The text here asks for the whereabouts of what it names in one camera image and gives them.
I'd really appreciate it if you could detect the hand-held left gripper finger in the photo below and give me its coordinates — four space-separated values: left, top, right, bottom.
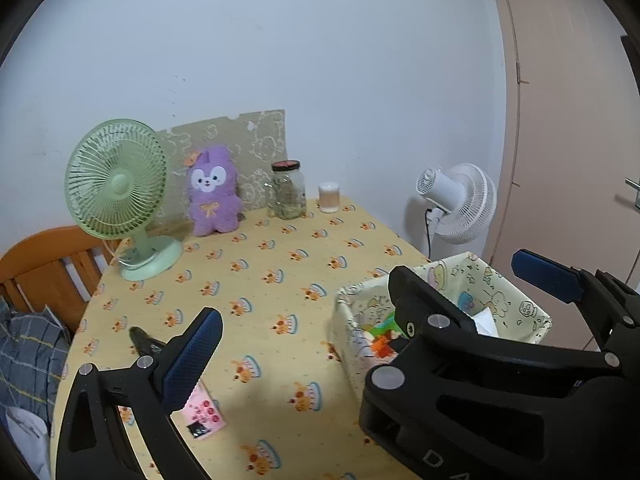
55 307 224 480

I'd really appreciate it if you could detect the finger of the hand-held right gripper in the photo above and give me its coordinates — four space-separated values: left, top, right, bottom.
511 249 640 356
360 265 628 436

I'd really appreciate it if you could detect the yellow cartoon fabric storage basket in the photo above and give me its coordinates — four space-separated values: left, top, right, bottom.
332 251 553 411

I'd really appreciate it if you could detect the green soft toy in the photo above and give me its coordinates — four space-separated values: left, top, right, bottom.
362 316 407 339

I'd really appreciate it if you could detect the orange soft toy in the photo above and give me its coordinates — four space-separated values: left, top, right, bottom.
370 335 402 359

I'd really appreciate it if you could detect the pink card packet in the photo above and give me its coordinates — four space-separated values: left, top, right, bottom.
179 380 228 442

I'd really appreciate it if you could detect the white paper piece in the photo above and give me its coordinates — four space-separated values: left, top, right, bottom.
472 307 502 337

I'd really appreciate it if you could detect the white floor fan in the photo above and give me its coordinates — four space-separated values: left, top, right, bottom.
404 162 498 261

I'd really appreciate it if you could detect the yellow printed tablecloth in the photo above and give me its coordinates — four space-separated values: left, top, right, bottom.
50 197 437 480

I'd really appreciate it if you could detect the cotton swab container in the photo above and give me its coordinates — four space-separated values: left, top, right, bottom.
318 182 341 214

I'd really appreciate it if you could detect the purple plush toy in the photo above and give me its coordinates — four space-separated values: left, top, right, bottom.
184 145 245 237

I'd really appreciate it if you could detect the beige door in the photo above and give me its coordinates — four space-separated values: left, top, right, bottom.
482 0 640 301

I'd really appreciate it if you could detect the blue plaid cloth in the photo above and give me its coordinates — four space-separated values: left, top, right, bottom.
0 302 72 423

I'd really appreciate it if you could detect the glass jar with black lid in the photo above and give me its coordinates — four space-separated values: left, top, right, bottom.
270 160 307 220

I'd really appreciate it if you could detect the wooden chair back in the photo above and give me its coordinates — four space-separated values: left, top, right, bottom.
0 226 122 333

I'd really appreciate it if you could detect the white cloth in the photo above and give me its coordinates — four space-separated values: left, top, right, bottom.
4 406 52 480

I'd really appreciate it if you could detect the green desk fan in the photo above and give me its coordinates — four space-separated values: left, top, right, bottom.
64 119 184 282

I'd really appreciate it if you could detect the green cartoon printed board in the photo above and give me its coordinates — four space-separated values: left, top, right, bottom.
154 109 287 235

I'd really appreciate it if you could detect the white fan cable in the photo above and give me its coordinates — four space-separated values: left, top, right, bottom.
101 241 132 267

